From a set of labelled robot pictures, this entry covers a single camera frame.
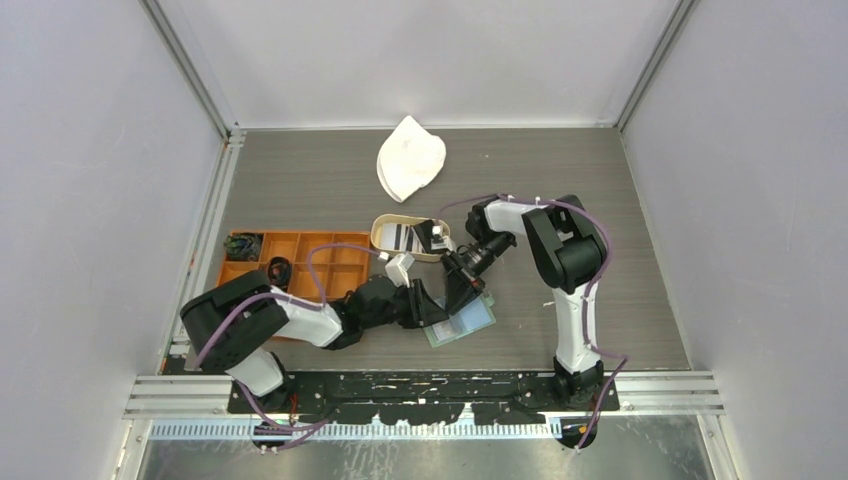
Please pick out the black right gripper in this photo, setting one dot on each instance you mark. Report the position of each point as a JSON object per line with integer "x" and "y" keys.
{"x": 459, "y": 289}

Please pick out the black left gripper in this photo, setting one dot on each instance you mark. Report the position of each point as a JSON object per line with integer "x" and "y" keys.
{"x": 422, "y": 310}

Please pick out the green card holder wallet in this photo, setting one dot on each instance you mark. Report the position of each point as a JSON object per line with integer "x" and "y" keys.
{"x": 473, "y": 317}

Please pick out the beige oval card tray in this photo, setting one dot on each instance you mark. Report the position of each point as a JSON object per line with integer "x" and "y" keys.
{"x": 407, "y": 241}

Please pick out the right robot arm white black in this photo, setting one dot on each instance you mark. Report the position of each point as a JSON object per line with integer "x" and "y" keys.
{"x": 570, "y": 256}

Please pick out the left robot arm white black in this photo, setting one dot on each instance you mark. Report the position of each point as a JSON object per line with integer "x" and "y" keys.
{"x": 243, "y": 355}

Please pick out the silver credit card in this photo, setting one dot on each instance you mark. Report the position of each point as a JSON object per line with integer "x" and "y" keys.
{"x": 389, "y": 236}

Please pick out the orange compartment organizer tray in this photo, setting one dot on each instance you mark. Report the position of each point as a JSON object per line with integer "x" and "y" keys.
{"x": 315, "y": 271}

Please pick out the white folded cloth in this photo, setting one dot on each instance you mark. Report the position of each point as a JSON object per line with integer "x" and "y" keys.
{"x": 409, "y": 159}

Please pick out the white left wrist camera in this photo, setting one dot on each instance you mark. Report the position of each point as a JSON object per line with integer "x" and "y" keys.
{"x": 397, "y": 269}

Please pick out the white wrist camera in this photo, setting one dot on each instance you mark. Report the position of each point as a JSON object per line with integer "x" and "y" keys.
{"x": 440, "y": 242}
{"x": 397, "y": 269}

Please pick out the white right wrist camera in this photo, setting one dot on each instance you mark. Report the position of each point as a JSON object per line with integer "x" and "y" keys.
{"x": 440, "y": 242}

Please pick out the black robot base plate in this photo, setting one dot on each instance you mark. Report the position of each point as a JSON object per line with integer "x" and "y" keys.
{"x": 427, "y": 398}

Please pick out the aluminium frame rail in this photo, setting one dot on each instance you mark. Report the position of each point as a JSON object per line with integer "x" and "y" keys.
{"x": 649, "y": 392}

